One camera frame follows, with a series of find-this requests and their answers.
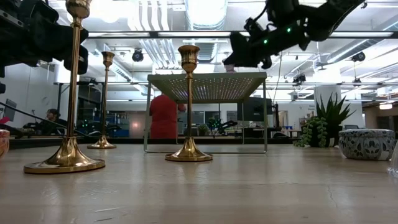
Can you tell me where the small potted plant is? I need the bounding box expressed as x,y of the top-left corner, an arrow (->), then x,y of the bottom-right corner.
197,123 -> 210,137

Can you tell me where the short brass candlestick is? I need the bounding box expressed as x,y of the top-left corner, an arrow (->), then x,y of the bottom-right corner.
164,45 -> 214,162

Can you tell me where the clear ribbed glass candle holder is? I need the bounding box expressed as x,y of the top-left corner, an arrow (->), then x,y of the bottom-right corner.
386,140 -> 398,179

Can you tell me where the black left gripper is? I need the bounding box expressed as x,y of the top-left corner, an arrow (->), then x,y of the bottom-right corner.
0,0 -> 90,78

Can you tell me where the tall brass candlestick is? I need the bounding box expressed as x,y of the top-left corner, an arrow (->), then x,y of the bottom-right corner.
86,51 -> 118,150

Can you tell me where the black computer monitor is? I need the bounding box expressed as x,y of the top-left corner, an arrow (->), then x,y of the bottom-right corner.
237,96 -> 274,122

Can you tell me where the person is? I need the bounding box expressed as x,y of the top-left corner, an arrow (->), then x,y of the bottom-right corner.
149,93 -> 187,139
36,108 -> 68,135

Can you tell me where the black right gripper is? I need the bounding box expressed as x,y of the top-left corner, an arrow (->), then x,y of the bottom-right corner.
223,17 -> 312,70

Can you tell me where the potted succulent plant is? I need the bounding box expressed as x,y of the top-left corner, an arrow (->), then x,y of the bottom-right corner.
293,92 -> 358,149

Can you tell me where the overhead light bar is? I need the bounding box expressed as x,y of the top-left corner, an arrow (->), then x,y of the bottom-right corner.
88,30 -> 398,39

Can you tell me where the medium brass candlestick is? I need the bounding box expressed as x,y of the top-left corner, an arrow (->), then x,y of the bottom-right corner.
23,0 -> 106,174

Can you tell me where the pale purple round object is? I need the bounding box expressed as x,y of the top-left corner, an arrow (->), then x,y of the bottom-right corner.
338,128 -> 396,161

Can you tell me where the mint green perforated metal shelf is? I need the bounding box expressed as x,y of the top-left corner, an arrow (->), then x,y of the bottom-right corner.
143,72 -> 268,154

